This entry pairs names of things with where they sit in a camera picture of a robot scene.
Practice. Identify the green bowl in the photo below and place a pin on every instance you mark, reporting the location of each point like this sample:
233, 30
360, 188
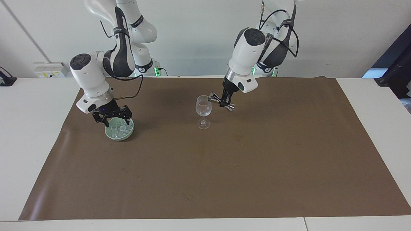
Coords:
119, 137

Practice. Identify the black stand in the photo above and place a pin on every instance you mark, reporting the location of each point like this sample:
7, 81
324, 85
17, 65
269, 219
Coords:
396, 72
6, 80

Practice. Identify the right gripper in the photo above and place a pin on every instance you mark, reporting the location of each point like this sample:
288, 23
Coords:
107, 108

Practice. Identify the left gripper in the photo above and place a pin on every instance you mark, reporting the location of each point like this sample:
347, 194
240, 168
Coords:
230, 86

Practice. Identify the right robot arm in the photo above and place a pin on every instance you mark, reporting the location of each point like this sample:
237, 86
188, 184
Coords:
93, 75

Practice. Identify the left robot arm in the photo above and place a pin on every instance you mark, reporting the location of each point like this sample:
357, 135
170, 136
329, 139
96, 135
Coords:
245, 56

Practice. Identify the clear ice cubes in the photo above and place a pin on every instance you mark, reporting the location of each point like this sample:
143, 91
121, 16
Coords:
120, 130

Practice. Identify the clear wine glass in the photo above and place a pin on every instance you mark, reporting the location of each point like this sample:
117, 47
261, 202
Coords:
203, 108

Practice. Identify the silver double-ended jigger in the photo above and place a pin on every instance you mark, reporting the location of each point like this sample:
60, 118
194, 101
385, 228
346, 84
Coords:
214, 97

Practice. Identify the white wall socket strip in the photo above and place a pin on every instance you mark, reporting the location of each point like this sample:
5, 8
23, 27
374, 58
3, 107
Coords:
49, 70

